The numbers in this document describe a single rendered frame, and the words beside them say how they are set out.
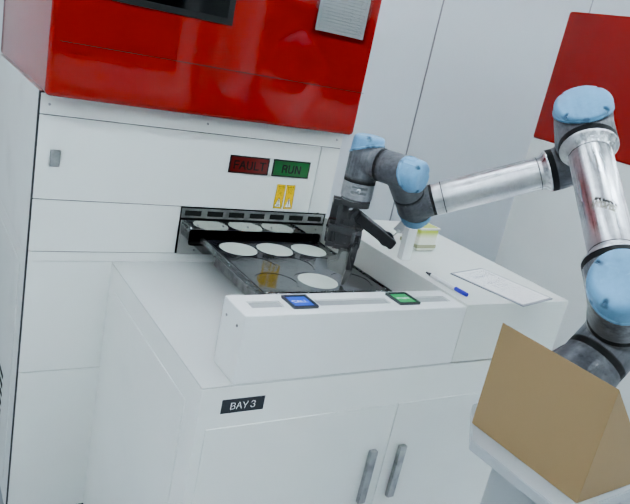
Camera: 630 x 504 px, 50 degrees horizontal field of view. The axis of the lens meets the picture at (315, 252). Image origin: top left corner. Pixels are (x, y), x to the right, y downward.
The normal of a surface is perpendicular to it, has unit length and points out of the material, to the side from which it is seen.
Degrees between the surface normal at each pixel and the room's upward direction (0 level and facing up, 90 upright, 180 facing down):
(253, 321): 90
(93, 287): 90
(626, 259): 54
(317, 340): 90
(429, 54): 90
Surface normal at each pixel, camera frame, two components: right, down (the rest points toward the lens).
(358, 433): 0.50, 0.35
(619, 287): -0.32, -0.43
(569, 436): -0.82, 0.00
